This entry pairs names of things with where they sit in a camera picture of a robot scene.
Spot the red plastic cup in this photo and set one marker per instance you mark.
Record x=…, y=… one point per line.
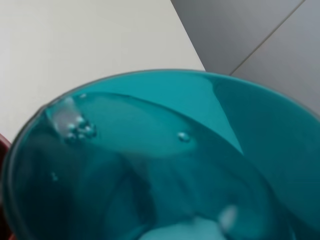
x=5, y=231

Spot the teal transparent plastic cup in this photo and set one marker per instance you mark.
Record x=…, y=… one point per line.
x=165, y=155

